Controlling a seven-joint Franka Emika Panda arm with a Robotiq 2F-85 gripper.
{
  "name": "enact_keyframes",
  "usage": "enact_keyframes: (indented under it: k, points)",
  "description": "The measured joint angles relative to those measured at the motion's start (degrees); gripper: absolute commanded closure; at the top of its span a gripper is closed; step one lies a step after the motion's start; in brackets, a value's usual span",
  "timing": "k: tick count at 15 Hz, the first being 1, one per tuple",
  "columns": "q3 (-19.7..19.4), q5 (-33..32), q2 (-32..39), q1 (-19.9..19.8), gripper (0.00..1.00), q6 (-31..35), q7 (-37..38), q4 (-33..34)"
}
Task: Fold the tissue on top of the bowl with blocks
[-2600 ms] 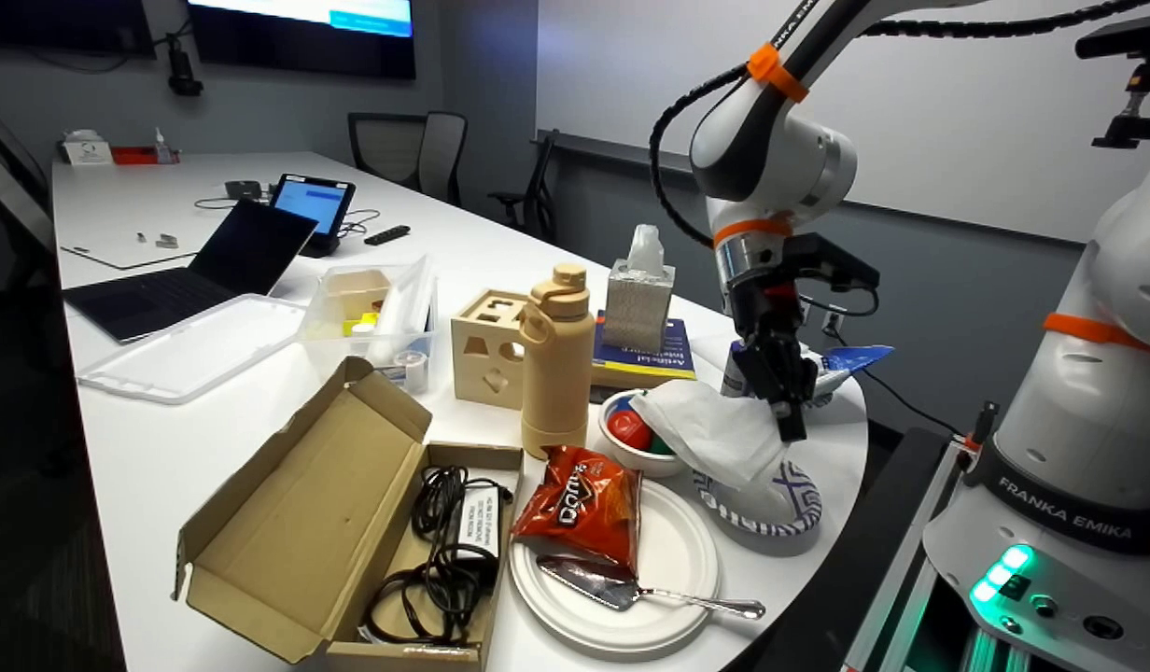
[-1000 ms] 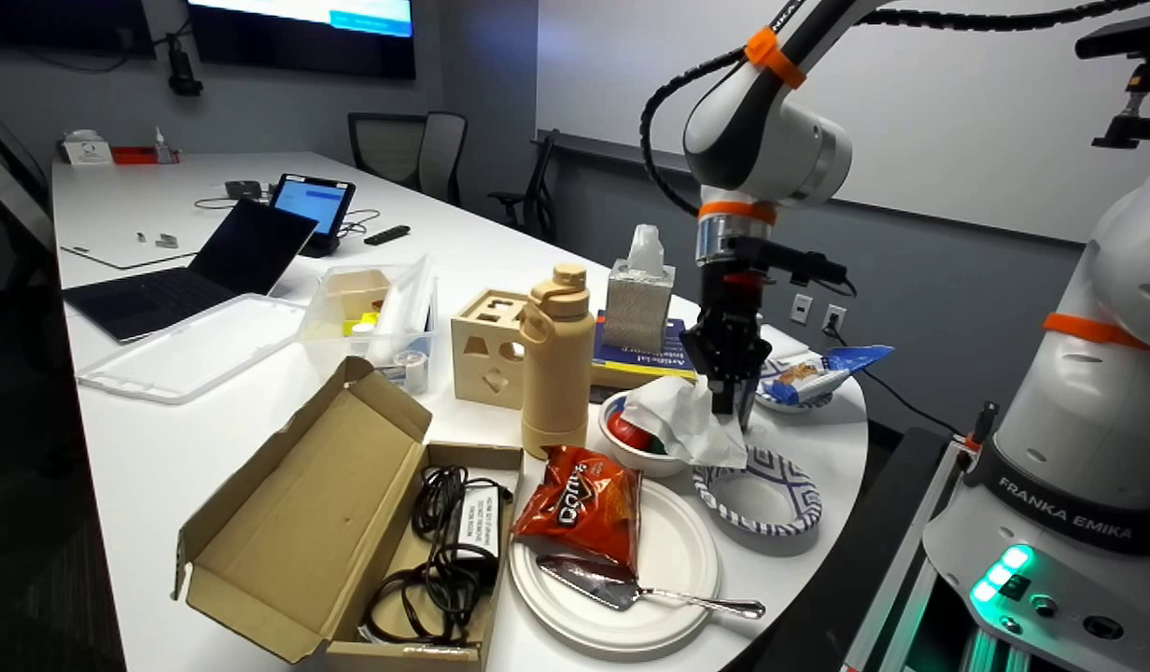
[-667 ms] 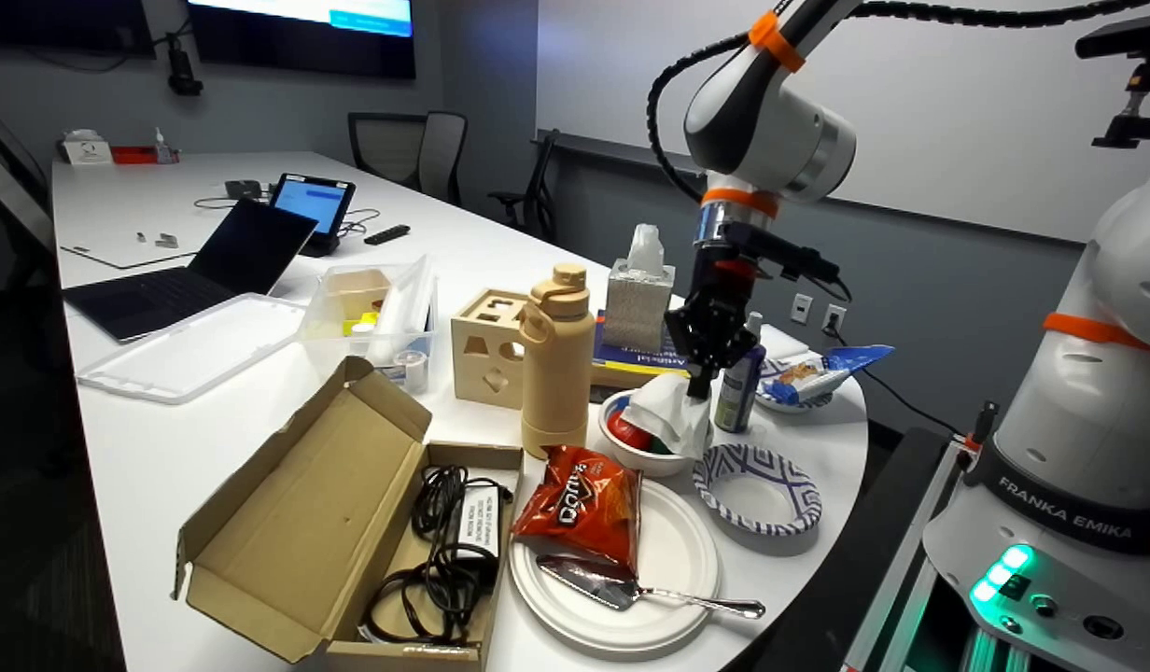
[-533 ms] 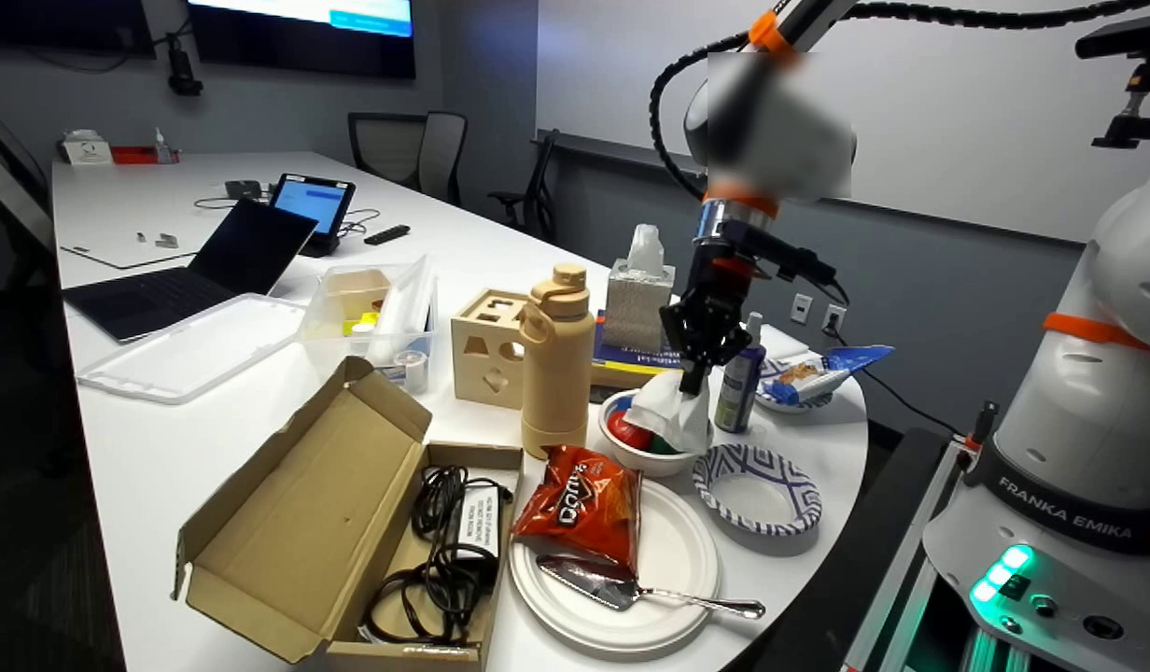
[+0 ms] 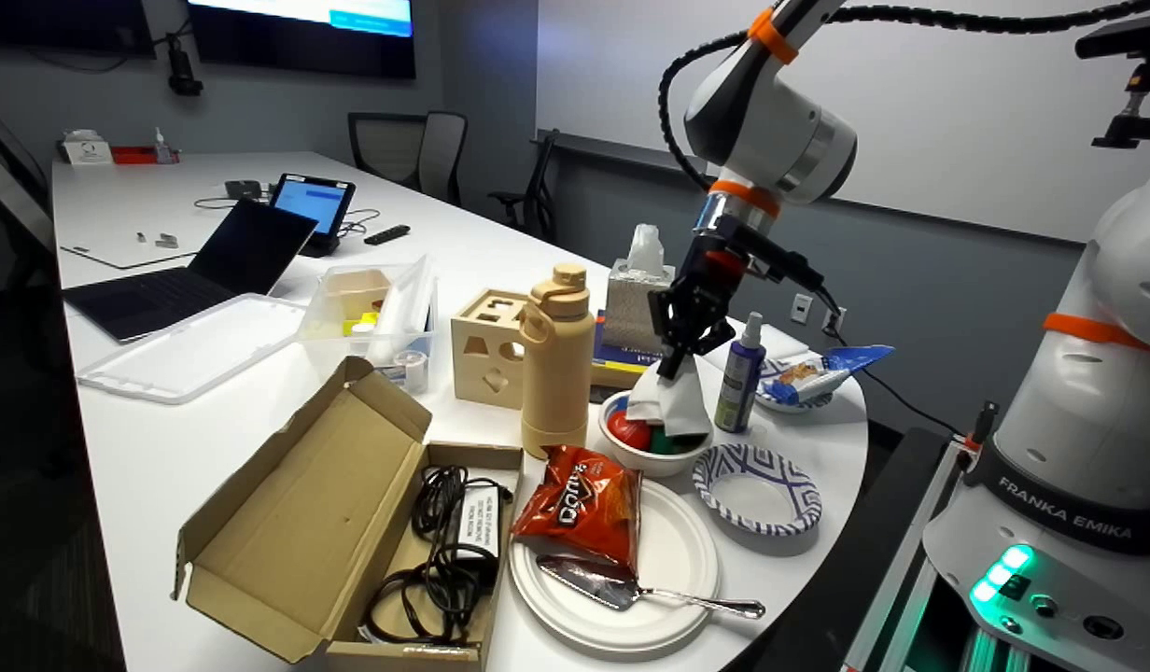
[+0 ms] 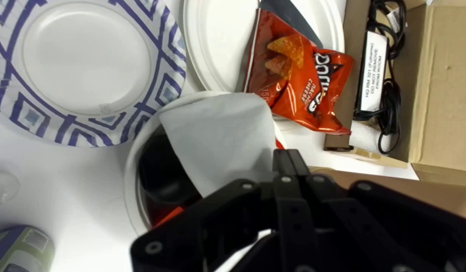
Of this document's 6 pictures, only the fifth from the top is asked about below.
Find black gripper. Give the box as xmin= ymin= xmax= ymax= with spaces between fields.
xmin=655 ymin=243 xmax=751 ymax=384

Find white paper tissue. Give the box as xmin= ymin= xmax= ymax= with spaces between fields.
xmin=624 ymin=220 xmax=674 ymax=279
xmin=624 ymin=357 xmax=718 ymax=440

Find grey tissue box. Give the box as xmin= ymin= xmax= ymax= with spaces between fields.
xmin=601 ymin=258 xmax=681 ymax=355

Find white bowl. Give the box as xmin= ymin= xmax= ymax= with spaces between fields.
xmin=589 ymin=386 xmax=718 ymax=480

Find blue spray bottle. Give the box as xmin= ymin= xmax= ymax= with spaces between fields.
xmin=713 ymin=309 xmax=771 ymax=436

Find red round block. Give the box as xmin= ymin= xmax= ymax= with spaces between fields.
xmin=605 ymin=408 xmax=656 ymax=454

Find beige water bottle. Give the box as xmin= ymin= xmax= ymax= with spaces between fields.
xmin=514 ymin=262 xmax=601 ymax=464

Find blue white snack bag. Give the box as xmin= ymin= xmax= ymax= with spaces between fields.
xmin=758 ymin=344 xmax=899 ymax=410

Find red Doritos chip bag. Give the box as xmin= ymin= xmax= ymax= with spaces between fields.
xmin=511 ymin=442 xmax=645 ymax=583

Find wooden shape sorter box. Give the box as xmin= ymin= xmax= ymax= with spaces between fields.
xmin=447 ymin=287 xmax=535 ymax=410

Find plain white paper plate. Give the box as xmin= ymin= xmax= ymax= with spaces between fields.
xmin=507 ymin=477 xmax=725 ymax=660

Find dark office chair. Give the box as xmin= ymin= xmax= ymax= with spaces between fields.
xmin=493 ymin=125 xmax=568 ymax=247

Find grey office chair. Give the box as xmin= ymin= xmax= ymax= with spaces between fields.
xmin=415 ymin=106 xmax=471 ymax=206
xmin=343 ymin=106 xmax=428 ymax=191

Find small black remote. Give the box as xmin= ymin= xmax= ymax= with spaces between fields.
xmin=362 ymin=220 xmax=415 ymax=248

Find black tablet with stand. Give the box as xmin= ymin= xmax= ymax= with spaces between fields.
xmin=269 ymin=172 xmax=357 ymax=258

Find open cardboard box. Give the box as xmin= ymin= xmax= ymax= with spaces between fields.
xmin=170 ymin=355 xmax=528 ymax=672

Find black laptop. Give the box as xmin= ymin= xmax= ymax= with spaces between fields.
xmin=59 ymin=197 xmax=321 ymax=347

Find black webcam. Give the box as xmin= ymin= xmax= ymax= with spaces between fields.
xmin=160 ymin=22 xmax=209 ymax=101

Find white paper sheets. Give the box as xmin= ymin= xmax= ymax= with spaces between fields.
xmin=56 ymin=227 xmax=202 ymax=274

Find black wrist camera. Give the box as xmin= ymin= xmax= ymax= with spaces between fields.
xmin=733 ymin=227 xmax=829 ymax=293

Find black power cable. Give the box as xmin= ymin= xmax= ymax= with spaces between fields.
xmin=834 ymin=327 xmax=981 ymax=440

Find black power adapter with cable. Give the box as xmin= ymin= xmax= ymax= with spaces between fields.
xmin=362 ymin=464 xmax=514 ymax=648

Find aluminium robot stand frame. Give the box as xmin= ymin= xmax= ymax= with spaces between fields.
xmin=839 ymin=425 xmax=988 ymax=672

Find white wall whiteboard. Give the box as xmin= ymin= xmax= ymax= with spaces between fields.
xmin=535 ymin=0 xmax=1150 ymax=247

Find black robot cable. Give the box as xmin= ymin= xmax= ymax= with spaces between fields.
xmin=656 ymin=0 xmax=1150 ymax=191

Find wall television screen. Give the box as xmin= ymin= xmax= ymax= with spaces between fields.
xmin=178 ymin=0 xmax=417 ymax=84

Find black camera on mount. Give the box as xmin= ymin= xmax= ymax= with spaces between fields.
xmin=1072 ymin=7 xmax=1150 ymax=154

